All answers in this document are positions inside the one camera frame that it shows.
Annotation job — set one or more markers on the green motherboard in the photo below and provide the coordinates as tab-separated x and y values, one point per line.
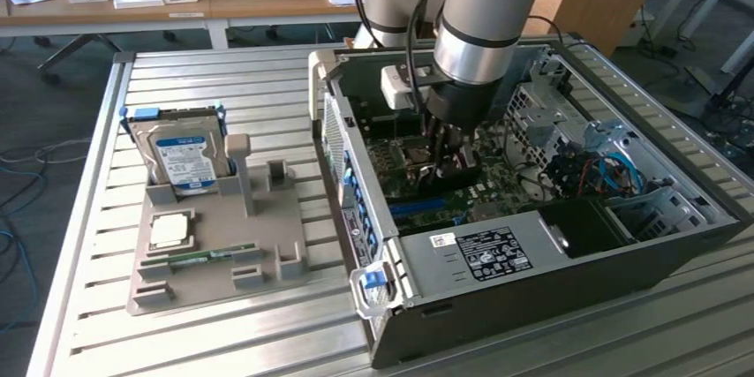
500	191

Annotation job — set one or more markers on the metal drive cage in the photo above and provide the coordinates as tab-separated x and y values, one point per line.
547	125

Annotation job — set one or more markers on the blue expansion slot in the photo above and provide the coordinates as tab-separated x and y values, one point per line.
418	207

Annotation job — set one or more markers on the open black PC case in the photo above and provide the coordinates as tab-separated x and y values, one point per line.
530	297

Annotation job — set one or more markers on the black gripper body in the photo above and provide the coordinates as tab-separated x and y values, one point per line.
462	101

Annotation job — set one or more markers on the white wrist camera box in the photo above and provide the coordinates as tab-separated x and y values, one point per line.
395	85

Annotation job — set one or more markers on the grey parts rack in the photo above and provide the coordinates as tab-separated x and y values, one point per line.
223	227

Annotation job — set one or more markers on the black plastic fan shroud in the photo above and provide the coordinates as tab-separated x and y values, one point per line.
588	227

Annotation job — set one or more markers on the white desk frame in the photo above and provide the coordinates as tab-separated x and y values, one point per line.
739	52

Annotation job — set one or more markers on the green RAM stick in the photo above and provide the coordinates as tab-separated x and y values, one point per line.
193	257

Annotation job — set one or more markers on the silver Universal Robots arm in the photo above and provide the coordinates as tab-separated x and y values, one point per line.
483	10

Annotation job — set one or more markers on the grey power supply unit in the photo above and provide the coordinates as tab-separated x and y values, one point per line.
435	271

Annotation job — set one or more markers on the hard disk in blue carrier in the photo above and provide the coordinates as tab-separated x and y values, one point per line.
183	160

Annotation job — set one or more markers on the metal disk bay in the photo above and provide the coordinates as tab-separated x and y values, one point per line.
671	211

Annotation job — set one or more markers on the silver CPU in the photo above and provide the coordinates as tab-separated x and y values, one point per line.
169	229

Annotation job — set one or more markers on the black desk leg with caster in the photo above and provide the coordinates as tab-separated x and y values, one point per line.
76	48

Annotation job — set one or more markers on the green GPU with black fan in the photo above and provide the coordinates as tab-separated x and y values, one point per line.
459	178

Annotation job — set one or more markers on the CPU socket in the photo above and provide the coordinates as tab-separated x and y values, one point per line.
414	154

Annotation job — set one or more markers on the blue case latch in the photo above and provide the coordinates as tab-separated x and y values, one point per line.
371	281

